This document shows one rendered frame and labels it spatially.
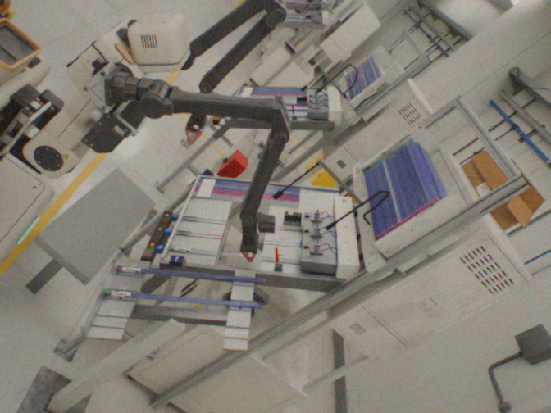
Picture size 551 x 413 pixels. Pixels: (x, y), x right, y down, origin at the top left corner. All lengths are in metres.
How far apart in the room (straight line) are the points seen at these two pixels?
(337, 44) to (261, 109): 4.85
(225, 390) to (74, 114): 1.39
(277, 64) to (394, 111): 3.44
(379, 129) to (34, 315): 2.18
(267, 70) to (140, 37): 4.83
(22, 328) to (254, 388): 1.05
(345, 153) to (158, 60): 1.82
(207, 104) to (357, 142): 1.80
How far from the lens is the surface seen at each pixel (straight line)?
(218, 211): 2.08
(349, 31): 6.14
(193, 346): 2.09
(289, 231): 1.98
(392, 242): 1.63
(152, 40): 1.49
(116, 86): 1.40
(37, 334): 2.29
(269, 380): 2.20
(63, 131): 1.72
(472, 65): 4.86
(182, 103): 1.38
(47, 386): 2.22
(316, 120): 3.00
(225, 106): 1.36
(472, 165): 2.30
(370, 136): 3.03
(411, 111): 3.00
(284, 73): 6.26
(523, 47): 4.97
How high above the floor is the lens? 1.88
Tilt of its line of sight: 25 degrees down
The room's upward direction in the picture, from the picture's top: 52 degrees clockwise
